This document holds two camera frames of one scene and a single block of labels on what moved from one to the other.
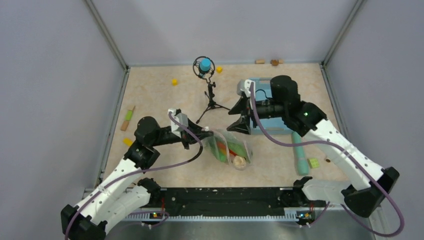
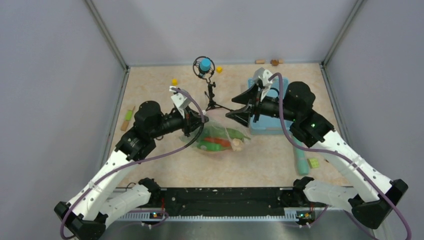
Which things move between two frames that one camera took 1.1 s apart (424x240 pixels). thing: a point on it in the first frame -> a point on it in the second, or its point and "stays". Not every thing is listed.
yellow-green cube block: [313, 163] stays
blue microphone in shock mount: [202, 66] stays
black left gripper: [199, 131] -> [192, 120]
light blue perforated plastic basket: [271, 126] stays
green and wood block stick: [127, 118] stays
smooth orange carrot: [222, 147] -> [218, 140]
